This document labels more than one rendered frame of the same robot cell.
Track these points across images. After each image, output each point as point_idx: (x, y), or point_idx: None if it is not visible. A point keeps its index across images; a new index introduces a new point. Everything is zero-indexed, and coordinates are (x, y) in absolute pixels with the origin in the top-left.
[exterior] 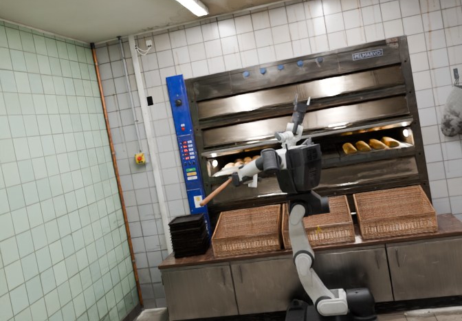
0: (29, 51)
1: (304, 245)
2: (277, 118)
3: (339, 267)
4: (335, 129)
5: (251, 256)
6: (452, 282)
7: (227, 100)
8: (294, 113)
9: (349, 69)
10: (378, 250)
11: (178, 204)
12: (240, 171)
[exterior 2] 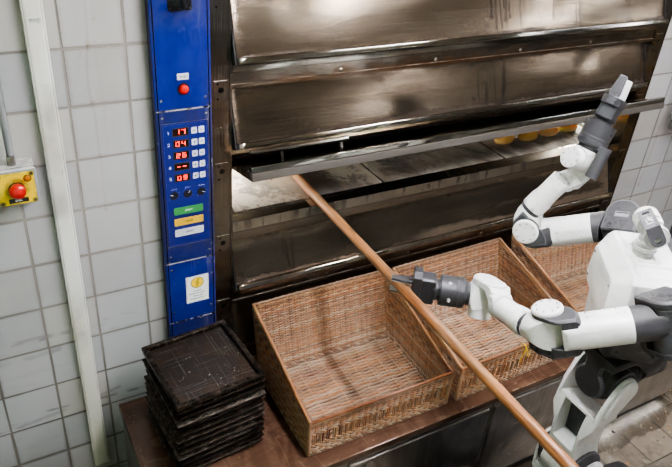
0: None
1: (594, 443)
2: (426, 71)
3: (536, 408)
4: (554, 119)
5: (401, 437)
6: (654, 385)
7: (322, 7)
8: (603, 126)
9: None
10: None
11: (130, 299)
12: (547, 328)
